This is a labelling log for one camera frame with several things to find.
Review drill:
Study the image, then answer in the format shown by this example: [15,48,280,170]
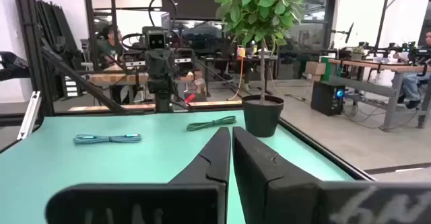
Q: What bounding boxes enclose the green white container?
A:
[319,55,334,82]

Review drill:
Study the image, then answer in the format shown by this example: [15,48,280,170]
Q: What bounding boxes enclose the stack of black panels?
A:
[35,0,84,99]

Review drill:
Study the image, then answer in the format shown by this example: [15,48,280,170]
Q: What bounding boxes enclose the person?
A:
[397,30,431,110]
[96,24,126,71]

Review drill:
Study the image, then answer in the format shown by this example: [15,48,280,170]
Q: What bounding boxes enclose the wooden workbench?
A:
[88,69,204,86]

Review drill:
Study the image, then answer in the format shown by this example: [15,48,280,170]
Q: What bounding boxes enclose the green plant in black pot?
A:
[214,0,308,139]

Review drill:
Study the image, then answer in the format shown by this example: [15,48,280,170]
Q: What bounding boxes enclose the small potted plant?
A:
[351,45,366,61]

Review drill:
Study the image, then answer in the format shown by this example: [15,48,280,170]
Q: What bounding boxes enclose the wooden desk grey legs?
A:
[328,58,431,131]

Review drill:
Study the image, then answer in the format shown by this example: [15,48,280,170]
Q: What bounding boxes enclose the black computer tower blue light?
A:
[310,80,347,117]

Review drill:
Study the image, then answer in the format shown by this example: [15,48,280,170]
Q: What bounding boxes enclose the black box with white labels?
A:
[63,75,81,98]

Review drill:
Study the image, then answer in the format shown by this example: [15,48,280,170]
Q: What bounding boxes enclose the blue braided USB-C cable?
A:
[72,133,143,145]

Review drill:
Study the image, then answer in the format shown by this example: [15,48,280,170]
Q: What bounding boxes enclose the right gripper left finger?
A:
[44,126,232,224]

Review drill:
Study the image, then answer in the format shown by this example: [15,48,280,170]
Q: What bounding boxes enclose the black diagonal frame brace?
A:
[40,38,126,114]

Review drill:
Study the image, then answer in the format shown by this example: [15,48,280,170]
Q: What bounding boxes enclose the black office desk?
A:
[201,54,279,96]

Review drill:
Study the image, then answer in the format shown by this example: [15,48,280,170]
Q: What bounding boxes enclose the black tilted monitor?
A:
[331,22,356,45]

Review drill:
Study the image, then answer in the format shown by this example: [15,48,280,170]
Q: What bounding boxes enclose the yellow hanging cable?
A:
[227,47,246,102]

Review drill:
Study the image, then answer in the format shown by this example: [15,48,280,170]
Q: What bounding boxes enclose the black aluminium frame post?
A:
[12,0,55,117]

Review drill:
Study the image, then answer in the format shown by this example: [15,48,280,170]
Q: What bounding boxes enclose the silver aluminium rail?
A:
[16,90,42,141]

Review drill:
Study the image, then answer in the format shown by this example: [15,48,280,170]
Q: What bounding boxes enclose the black frame base beam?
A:
[0,112,44,128]

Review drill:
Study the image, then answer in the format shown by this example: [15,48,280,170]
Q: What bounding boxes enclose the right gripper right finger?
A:
[232,126,431,224]

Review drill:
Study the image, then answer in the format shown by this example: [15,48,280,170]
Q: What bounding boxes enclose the green braided USB-C cable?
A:
[186,115,238,132]

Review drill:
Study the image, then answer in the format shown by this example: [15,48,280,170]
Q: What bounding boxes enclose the black boom stand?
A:
[372,0,431,55]

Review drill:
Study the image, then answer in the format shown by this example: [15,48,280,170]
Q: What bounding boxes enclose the cardboard box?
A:
[304,61,327,76]

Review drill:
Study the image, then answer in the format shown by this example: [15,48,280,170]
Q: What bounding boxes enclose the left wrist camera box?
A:
[147,26,168,49]

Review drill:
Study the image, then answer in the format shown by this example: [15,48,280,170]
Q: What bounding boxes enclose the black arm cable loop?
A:
[121,32,146,51]
[147,0,178,29]

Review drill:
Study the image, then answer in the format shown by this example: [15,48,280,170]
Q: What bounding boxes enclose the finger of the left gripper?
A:
[145,48,162,81]
[160,48,176,81]

